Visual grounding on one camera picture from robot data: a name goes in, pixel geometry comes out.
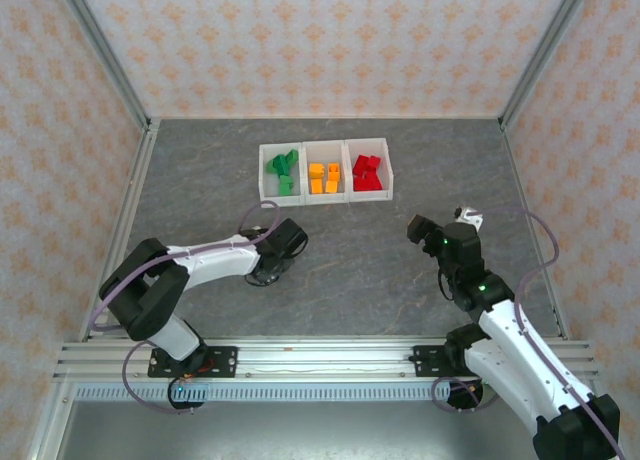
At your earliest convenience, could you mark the aluminium side rail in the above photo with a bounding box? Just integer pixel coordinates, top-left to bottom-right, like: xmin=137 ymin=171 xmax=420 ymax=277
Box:
xmin=498 ymin=119 xmax=571 ymax=339
xmin=79 ymin=118 xmax=162 ymax=342

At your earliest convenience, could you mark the aluminium corner post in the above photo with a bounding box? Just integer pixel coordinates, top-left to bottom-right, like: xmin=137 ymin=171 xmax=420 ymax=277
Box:
xmin=497 ymin=0 xmax=589 ymax=131
xmin=52 ymin=0 xmax=154 ymax=131

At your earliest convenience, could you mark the white plastic storage bin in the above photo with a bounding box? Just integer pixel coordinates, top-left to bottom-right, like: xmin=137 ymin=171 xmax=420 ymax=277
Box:
xmin=301 ymin=139 xmax=350 ymax=206
xmin=343 ymin=137 xmax=395 ymax=204
xmin=258 ymin=142 xmax=307 ymax=209

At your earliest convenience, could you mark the grey slotted cable duct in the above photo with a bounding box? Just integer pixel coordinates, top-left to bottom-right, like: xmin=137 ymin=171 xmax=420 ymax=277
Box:
xmin=73 ymin=382 xmax=481 ymax=403

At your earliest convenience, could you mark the grey metal bottom panel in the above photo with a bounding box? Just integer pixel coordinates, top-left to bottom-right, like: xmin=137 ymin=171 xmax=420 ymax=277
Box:
xmin=27 ymin=398 xmax=541 ymax=460

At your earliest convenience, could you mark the aluminium extrusion front beam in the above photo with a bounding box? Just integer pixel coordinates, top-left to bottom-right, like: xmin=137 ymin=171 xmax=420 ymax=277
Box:
xmin=52 ymin=335 xmax=599 ymax=382

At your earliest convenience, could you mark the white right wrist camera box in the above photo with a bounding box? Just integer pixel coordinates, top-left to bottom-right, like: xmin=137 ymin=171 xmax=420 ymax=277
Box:
xmin=453 ymin=205 xmax=486 ymax=230

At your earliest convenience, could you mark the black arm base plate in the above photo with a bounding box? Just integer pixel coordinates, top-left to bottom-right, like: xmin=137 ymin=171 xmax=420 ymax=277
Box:
xmin=147 ymin=346 xmax=239 ymax=380
xmin=412 ymin=344 xmax=454 ymax=379

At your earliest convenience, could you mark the aluminium frame leg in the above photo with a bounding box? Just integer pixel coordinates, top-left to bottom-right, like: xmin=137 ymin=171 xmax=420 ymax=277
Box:
xmin=24 ymin=379 xmax=76 ymax=460

